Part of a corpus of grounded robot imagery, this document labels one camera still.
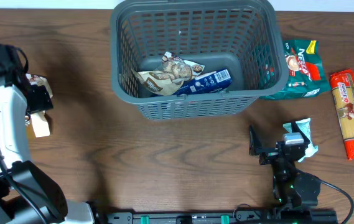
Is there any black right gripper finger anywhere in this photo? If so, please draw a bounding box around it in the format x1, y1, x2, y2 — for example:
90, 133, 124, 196
249, 126, 262, 156
291, 121, 310, 144

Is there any dried mushroom pouch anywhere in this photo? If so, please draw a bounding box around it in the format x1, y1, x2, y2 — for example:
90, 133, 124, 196
25, 73, 53, 139
132, 52, 205, 96

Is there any green Nescafe bag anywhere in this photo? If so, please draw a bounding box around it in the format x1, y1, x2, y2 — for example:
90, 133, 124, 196
262, 39, 331, 100

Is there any orange spaghetti packet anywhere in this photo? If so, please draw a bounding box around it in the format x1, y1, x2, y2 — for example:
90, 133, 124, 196
330, 69, 354, 160

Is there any blue snack box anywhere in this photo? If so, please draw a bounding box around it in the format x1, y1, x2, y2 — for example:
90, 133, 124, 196
174, 69, 232, 95

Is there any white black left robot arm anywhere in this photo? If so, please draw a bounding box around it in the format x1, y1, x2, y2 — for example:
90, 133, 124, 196
0, 44, 97, 224

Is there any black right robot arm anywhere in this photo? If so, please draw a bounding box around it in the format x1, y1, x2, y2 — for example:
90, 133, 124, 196
249, 122, 320, 209

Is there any light teal snack packet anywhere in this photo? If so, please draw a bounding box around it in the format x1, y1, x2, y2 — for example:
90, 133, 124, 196
295, 118, 319, 162

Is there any grey plastic basket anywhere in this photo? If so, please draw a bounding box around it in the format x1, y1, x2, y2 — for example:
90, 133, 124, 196
109, 0, 288, 119

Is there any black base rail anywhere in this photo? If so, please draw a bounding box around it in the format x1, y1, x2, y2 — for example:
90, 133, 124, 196
95, 208, 338, 224

